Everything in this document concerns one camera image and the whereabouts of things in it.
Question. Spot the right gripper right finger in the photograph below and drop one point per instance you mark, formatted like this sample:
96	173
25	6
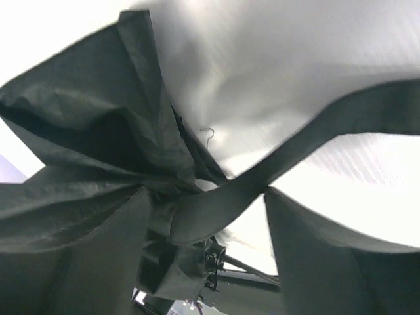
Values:
327	268

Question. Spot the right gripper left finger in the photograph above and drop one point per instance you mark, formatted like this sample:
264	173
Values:
92	271

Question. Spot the black folding umbrella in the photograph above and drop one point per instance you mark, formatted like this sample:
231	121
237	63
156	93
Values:
98	117

